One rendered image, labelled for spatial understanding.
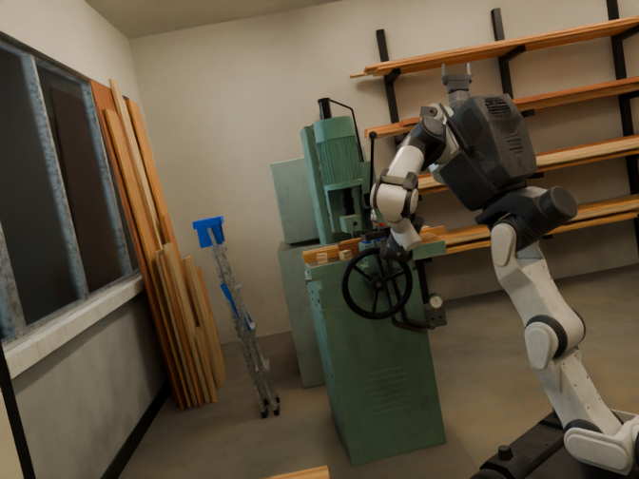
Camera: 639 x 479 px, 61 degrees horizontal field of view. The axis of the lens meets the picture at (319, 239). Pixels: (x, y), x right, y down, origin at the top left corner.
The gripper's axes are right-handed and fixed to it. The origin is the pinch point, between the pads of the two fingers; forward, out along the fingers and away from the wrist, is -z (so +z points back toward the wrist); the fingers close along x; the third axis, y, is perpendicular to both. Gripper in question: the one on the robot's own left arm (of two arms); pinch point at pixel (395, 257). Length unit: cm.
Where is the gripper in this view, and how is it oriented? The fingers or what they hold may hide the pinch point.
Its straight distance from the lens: 210.4
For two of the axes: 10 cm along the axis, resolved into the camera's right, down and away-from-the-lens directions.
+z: 0.2, -4.2, -9.1
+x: 9.8, 1.8, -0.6
